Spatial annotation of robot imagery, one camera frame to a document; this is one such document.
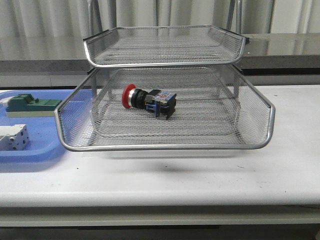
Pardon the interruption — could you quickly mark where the red emergency stop button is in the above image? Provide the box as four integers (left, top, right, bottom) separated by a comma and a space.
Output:
121, 84, 177, 120

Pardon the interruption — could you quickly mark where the blue plastic tray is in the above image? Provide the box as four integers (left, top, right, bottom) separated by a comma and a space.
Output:
0, 89, 72, 164

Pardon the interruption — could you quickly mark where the grey stone counter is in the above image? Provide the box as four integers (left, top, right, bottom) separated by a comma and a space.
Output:
0, 33, 320, 89

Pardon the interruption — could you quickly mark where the green terminal block component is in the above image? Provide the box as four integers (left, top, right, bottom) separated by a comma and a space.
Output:
5, 93, 62, 118

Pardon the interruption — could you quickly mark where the white electrical component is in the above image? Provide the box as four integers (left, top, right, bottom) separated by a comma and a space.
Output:
0, 124, 30, 151

